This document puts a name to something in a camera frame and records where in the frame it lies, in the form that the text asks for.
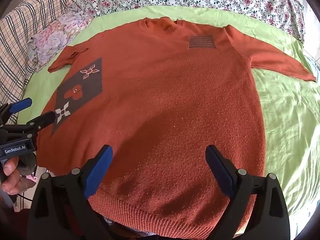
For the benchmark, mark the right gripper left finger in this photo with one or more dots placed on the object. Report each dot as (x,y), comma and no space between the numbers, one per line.
(60,207)

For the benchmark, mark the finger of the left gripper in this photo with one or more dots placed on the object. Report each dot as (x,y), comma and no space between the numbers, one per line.
(8,109)
(42,121)

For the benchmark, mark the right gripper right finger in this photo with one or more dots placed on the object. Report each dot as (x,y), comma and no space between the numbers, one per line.
(269,218)

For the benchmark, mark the orange knit sweater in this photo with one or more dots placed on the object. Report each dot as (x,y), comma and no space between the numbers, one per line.
(159,92)

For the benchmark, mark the person left hand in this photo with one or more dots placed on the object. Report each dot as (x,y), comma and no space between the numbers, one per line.
(15,183)

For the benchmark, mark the plaid blanket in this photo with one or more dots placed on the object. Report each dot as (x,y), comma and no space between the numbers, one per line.
(17,27)

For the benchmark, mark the purple floral pillow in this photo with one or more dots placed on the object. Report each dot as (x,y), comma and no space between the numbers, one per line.
(44,45)

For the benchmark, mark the green bed sheet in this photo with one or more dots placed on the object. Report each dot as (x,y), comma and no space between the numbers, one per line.
(290,107)

